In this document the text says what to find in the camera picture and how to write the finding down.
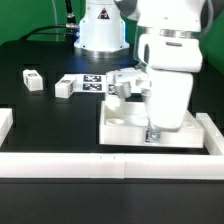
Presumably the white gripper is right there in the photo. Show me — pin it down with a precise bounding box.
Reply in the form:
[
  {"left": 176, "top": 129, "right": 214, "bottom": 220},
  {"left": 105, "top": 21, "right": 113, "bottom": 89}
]
[{"left": 144, "top": 69, "right": 193, "bottom": 143}]

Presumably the black cable bundle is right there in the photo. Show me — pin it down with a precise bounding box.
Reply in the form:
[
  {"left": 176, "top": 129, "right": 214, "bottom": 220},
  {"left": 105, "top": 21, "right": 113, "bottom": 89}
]
[{"left": 19, "top": 0, "right": 80, "bottom": 43}]

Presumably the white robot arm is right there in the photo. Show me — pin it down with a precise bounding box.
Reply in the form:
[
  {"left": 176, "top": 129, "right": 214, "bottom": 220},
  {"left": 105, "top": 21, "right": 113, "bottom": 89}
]
[{"left": 74, "top": 0, "right": 210, "bottom": 145}]

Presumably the white square table top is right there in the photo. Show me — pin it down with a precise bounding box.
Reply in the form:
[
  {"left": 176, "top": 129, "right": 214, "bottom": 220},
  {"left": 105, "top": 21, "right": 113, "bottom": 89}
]
[{"left": 99, "top": 100, "right": 204, "bottom": 148}]

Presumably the white U-shaped obstacle fence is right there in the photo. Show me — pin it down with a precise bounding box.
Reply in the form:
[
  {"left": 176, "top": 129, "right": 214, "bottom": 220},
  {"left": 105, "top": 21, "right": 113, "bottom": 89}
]
[{"left": 0, "top": 114, "right": 224, "bottom": 180}]

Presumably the white fiducial marker sheet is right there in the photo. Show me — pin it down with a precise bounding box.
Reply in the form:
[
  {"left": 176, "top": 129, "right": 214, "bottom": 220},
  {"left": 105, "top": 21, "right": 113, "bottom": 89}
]
[{"left": 64, "top": 74, "right": 115, "bottom": 94}]

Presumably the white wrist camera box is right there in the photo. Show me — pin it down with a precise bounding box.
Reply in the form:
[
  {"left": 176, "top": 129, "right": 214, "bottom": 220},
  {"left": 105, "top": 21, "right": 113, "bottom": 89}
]
[{"left": 106, "top": 67, "right": 150, "bottom": 99}]

